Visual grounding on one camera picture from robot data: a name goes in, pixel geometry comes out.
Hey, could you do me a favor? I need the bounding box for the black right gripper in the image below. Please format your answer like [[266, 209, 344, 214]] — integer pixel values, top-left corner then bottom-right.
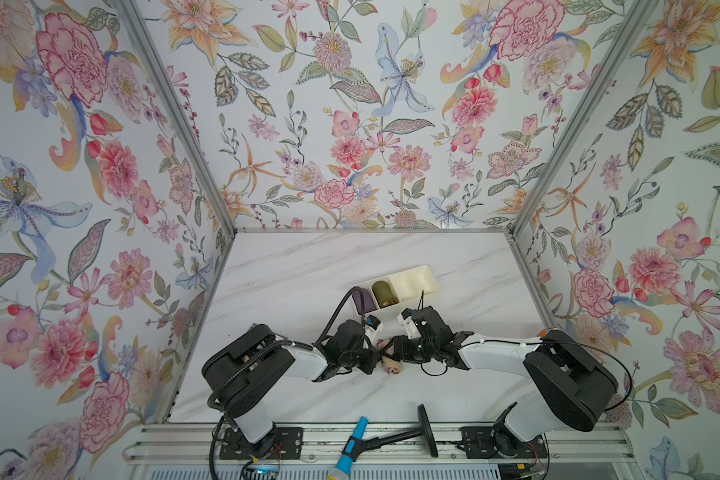
[[380, 336, 438, 363]]

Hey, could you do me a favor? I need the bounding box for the beige pink purple striped sock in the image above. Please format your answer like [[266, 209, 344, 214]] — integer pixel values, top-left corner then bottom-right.
[[377, 339, 402, 375]]

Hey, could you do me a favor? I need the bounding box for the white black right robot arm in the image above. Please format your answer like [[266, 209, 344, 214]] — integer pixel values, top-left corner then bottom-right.
[[379, 307, 618, 458]]

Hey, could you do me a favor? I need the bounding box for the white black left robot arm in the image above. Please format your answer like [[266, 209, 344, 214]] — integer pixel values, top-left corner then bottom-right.
[[201, 286, 381, 479]]

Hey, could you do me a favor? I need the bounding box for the rolled purple sock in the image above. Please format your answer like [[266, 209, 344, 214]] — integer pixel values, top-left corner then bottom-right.
[[353, 288, 377, 314]]

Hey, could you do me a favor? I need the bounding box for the cream divided organizer tray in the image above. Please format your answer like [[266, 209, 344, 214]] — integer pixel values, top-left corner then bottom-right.
[[355, 265, 442, 321]]

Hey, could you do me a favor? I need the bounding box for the rolled green sock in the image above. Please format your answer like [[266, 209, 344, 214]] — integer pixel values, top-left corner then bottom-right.
[[372, 280, 399, 309]]

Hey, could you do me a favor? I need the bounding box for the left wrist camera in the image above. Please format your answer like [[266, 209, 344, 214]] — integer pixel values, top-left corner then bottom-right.
[[363, 315, 384, 337]]

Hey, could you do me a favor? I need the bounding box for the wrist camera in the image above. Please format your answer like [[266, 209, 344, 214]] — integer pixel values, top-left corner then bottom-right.
[[397, 308, 420, 339], [363, 315, 384, 337]]

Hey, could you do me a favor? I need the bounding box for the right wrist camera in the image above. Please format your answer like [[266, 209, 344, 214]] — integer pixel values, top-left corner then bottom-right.
[[397, 308, 420, 339]]

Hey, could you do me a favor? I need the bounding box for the blue handled black tool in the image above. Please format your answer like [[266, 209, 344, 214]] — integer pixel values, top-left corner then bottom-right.
[[326, 404, 439, 480]]

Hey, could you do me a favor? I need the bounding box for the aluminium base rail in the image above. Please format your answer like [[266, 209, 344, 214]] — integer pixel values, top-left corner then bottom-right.
[[122, 421, 637, 480]]

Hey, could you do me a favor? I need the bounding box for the aluminium corner post right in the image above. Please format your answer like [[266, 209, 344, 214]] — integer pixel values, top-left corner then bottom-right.
[[507, 0, 655, 240]]

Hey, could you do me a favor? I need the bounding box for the aluminium corner post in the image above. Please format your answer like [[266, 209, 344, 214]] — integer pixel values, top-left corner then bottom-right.
[[507, 0, 655, 240], [113, 0, 236, 239]]

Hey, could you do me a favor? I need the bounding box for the aluminium corner post left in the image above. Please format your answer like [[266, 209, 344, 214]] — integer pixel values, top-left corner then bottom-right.
[[113, 0, 236, 239]]

